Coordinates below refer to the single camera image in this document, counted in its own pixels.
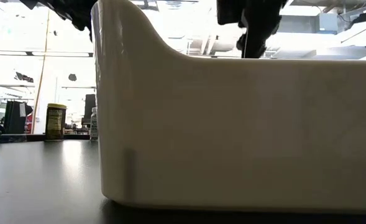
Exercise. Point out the white-lid seasoning jar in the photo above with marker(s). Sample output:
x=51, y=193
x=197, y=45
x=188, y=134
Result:
x=93, y=124

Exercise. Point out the yellow-lid spice jar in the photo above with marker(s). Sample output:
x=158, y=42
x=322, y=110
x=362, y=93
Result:
x=55, y=121

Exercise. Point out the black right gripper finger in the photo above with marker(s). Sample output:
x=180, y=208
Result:
x=255, y=40
x=241, y=43

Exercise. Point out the white plastic bin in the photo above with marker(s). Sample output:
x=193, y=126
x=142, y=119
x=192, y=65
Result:
x=232, y=130

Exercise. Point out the black metal table frame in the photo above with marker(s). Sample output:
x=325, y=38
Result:
x=30, y=137

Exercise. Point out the black background cabinet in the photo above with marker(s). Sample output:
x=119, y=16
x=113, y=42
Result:
x=13, y=118

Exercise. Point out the red background object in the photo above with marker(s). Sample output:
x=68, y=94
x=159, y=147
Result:
x=30, y=124

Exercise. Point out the thin wooden pole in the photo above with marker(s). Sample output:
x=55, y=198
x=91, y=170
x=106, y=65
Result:
x=39, y=84

